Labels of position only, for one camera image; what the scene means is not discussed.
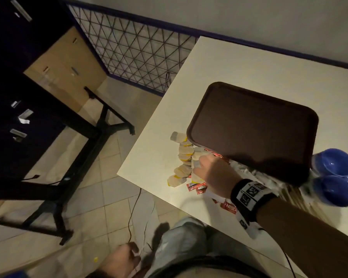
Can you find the cardboard box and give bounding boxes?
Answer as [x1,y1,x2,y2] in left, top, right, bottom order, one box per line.
[23,25,108,112]

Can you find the brown plastic tray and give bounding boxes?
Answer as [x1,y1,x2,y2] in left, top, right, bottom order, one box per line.
[186,81,319,186]

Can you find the black camera cable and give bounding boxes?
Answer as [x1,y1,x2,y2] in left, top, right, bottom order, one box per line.
[127,186,143,244]
[260,228,297,278]

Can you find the red Nescafe coffee sachets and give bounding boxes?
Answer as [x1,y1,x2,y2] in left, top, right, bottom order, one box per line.
[186,149,239,215]

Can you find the dark cabinet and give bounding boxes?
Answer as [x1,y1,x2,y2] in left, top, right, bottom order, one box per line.
[0,0,77,73]

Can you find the white sugar sachets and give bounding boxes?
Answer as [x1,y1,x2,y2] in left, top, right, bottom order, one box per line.
[229,160,309,202]

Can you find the pile of tea bags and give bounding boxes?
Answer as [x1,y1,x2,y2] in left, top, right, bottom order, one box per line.
[167,131,210,188]

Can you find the bundle of wooden stir sticks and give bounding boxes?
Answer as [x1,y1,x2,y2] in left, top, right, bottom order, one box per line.
[278,185,337,228]

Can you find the black right camera cable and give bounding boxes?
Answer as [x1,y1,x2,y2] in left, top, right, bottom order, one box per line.
[260,228,297,278]

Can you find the person's legs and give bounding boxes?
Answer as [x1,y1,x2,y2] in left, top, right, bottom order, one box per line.
[145,216,279,278]

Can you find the person's right forearm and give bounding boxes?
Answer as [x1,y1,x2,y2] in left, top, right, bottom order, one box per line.
[256,197,348,278]

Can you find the black left camera cable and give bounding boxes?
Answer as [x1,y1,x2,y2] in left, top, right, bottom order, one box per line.
[127,186,143,244]

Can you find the black right wrist band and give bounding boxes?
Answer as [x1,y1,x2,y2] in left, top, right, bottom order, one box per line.
[230,178,280,240]

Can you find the person's left hand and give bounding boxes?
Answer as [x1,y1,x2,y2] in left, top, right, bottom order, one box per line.
[98,241,142,278]

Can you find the black metal table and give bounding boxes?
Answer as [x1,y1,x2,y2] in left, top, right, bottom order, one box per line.
[0,69,136,246]

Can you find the blue cup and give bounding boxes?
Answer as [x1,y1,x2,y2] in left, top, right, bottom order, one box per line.
[311,148,348,183]
[308,175,348,208]

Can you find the person's right hand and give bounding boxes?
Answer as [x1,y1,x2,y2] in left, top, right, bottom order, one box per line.
[193,154,243,200]

